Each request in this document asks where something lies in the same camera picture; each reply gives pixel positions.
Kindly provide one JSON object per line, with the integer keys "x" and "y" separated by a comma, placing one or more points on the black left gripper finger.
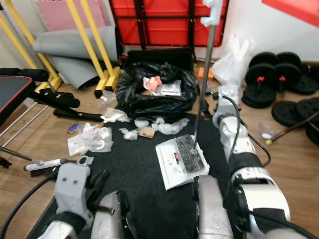
{"x": 104, "y": 184}
{"x": 93, "y": 185}

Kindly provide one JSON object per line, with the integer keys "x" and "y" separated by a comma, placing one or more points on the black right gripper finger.
{"x": 200, "y": 112}
{"x": 207, "y": 109}

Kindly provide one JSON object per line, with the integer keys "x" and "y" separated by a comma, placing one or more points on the white broom with grey pole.
{"x": 45, "y": 164}

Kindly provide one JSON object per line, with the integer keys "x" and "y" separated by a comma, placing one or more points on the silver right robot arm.
{"x": 229, "y": 132}

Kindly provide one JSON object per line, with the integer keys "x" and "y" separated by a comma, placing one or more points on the black floor rug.
{"x": 159, "y": 214}

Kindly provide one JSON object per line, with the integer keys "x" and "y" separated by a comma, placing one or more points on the orange box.
{"x": 200, "y": 74}

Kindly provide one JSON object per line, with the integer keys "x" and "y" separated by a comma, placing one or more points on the white packaging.
{"x": 170, "y": 89}

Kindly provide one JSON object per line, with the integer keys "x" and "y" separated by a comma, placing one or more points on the plastic bag with white rings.
{"x": 84, "y": 144}

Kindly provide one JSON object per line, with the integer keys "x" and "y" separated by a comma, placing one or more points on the red and white packet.
{"x": 153, "y": 82}

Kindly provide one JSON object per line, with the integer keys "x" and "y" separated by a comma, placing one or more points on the black dumbbell red collar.
{"x": 290, "y": 64}
{"x": 254, "y": 74}

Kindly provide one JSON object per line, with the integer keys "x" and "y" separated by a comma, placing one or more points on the white bottle cap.
{"x": 265, "y": 134}

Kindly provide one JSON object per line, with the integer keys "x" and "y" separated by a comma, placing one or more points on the small blue packet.
{"x": 73, "y": 128}

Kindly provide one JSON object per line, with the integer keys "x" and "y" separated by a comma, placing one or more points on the black garbage bag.
{"x": 132, "y": 102}

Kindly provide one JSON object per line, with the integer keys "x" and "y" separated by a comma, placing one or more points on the black case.
{"x": 159, "y": 56}

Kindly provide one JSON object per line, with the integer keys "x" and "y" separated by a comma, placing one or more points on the black weight plate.
{"x": 313, "y": 135}
{"x": 310, "y": 107}
{"x": 286, "y": 114}

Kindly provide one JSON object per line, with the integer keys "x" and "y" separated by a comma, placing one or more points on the small clear plastic bag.
{"x": 107, "y": 99}

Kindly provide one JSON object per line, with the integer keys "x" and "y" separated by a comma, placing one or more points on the grey right robot leg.
{"x": 212, "y": 209}

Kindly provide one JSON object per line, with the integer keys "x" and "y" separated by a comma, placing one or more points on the grey flat mat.
{"x": 75, "y": 72}

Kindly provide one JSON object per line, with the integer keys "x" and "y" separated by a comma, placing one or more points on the black weight bench red trim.
{"x": 12, "y": 92}

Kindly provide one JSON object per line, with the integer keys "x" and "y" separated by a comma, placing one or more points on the black foam roller pad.
{"x": 30, "y": 74}

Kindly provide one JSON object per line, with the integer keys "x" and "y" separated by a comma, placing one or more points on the grey rolled mat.
{"x": 70, "y": 45}

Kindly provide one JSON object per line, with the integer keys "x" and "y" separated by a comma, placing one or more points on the grey metal bar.
{"x": 20, "y": 39}

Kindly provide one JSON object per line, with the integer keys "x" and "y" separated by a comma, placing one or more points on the pink foam mat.
{"x": 55, "y": 12}

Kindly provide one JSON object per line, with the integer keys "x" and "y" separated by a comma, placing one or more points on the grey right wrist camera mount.
{"x": 229, "y": 99}

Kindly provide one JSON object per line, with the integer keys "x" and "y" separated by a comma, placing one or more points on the red folded table black frame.
{"x": 169, "y": 31}

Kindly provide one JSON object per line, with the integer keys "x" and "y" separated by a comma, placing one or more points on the yellow metal exercise frame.
{"x": 107, "y": 82}

